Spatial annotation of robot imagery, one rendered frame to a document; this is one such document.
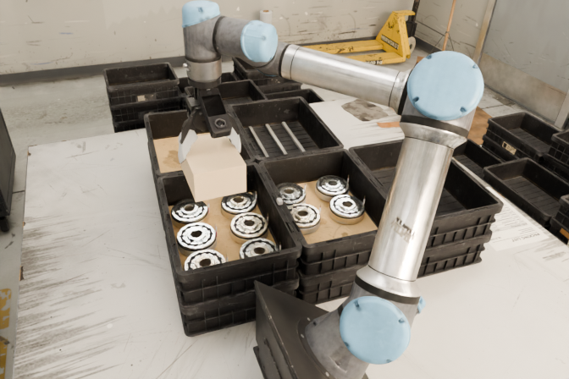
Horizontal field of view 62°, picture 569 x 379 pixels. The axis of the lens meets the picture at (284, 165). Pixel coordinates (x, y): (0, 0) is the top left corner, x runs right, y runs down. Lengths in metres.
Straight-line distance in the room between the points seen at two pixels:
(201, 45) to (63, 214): 0.91
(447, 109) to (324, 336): 0.51
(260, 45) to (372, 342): 0.56
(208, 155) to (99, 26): 3.43
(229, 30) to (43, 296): 0.89
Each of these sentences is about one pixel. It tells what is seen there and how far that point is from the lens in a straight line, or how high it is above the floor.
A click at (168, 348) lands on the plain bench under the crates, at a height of 0.70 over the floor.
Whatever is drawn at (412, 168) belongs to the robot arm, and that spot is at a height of 1.28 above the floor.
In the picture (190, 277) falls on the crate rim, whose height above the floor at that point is 0.92.
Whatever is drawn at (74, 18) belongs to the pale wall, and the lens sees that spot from 4.43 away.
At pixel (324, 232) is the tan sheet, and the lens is 1.34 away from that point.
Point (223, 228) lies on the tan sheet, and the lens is 1.34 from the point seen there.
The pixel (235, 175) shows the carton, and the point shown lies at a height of 1.10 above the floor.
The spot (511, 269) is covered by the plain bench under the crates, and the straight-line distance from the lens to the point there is 1.60.
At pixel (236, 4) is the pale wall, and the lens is 4.62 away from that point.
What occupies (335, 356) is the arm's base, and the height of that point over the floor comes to 0.89.
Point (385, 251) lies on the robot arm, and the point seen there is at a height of 1.16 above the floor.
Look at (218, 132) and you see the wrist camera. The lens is 0.98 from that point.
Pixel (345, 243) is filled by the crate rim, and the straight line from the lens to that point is 1.18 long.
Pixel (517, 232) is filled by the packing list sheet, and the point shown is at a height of 0.70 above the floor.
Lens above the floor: 1.71
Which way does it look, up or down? 34 degrees down
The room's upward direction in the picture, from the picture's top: 3 degrees clockwise
